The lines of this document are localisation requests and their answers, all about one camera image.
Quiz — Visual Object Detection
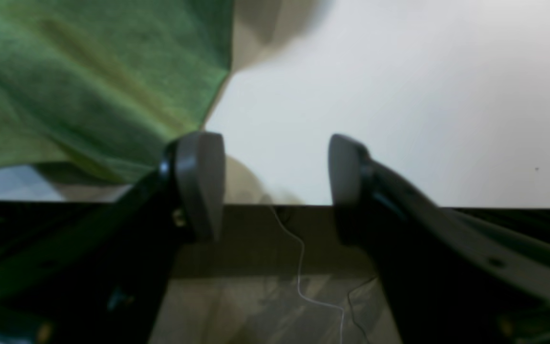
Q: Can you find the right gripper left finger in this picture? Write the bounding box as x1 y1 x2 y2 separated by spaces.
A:
0 131 225 344

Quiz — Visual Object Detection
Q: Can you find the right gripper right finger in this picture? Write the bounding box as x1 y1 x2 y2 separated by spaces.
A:
328 134 550 344

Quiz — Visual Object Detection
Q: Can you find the green t-shirt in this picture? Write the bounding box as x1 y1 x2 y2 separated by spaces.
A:
0 0 234 183

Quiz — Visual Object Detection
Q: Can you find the thin white cable on floor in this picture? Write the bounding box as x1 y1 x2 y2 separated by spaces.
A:
268 205 347 344

